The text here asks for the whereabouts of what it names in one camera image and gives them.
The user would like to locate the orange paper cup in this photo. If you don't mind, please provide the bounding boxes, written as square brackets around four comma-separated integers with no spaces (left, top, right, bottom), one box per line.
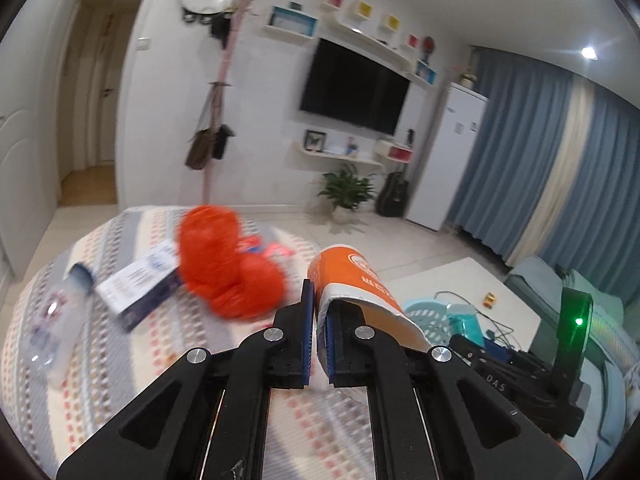
[306,245,432,353]

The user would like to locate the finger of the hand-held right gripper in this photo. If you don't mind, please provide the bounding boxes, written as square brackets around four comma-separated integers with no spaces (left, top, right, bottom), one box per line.
[482,336,521,363]
[448,334,488,363]

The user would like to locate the light blue plastic basket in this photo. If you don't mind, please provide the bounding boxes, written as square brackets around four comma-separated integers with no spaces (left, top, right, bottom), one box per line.
[402,297,493,350]

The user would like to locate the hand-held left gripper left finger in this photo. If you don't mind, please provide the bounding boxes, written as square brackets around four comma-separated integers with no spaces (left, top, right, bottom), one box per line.
[56,279,317,480]

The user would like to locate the blue framed box shelf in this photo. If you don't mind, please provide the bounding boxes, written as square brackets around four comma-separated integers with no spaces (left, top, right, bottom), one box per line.
[265,5,319,41]

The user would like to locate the black wall television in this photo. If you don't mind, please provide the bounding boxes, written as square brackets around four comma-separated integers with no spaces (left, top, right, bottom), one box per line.
[299,37,411,136]

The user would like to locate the white wavy wall shelf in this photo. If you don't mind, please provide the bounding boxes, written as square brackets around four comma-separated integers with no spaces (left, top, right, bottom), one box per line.
[325,10,436,92]

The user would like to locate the white curved low shelf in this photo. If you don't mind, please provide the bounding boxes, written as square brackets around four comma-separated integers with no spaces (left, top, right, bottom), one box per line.
[300,140,383,167]

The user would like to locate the black cable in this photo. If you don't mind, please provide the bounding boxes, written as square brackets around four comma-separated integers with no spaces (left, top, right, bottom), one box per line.
[434,290,516,343]

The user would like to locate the white coffee table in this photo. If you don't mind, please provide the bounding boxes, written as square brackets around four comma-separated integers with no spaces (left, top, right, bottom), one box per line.
[387,257,543,356]

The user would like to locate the teal plastic packet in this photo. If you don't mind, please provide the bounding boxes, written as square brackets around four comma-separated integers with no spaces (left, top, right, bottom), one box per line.
[446,304,486,346]

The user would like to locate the green potted plant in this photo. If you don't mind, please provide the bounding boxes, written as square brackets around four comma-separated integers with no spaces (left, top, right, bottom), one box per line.
[316,165,377,223]

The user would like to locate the teal sofa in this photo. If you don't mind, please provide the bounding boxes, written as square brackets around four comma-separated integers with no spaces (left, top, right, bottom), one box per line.
[505,255,640,476]

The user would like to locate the blue and cream curtain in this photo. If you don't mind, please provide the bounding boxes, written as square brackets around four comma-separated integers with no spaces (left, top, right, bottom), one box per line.
[445,45,640,306]

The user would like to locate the orange mesh bag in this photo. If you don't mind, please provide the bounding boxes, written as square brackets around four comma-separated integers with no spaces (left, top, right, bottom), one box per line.
[178,205,287,320]

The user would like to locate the blue and red wrapper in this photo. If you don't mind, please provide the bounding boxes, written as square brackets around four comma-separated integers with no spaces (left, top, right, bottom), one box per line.
[237,225,296,262]

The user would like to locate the pink coat rack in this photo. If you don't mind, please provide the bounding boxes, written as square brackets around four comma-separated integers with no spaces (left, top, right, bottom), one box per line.
[200,0,286,206]

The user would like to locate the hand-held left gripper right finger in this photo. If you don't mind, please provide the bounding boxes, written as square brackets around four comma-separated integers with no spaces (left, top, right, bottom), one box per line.
[324,300,585,480]

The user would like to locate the white refrigerator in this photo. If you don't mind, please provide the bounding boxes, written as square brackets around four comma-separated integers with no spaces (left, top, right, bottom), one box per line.
[404,82,488,233]

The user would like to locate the blue and white carton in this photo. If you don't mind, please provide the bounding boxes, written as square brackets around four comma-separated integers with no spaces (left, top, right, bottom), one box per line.
[95,240,183,333]

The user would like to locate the black guitar case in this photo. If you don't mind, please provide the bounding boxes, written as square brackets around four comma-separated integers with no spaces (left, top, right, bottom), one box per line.
[376,171,410,218]

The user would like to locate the black hanging bag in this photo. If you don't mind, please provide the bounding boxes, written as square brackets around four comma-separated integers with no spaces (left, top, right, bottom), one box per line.
[212,124,235,160]

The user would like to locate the clear plastic bottle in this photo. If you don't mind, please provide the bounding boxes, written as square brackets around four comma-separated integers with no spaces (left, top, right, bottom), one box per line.
[27,264,94,386]

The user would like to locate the white panel door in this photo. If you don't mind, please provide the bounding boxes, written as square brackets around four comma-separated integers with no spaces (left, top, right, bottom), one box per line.
[0,105,57,273]

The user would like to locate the brown hanging bag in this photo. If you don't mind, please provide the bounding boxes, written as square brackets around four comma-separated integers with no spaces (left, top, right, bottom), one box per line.
[186,82,219,171]

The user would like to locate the white hallway door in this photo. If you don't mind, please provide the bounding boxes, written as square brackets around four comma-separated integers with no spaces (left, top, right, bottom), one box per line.
[96,10,124,166]

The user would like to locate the red and white box shelf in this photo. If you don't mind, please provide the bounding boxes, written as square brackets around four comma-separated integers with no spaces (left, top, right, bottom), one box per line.
[375,140,413,163]

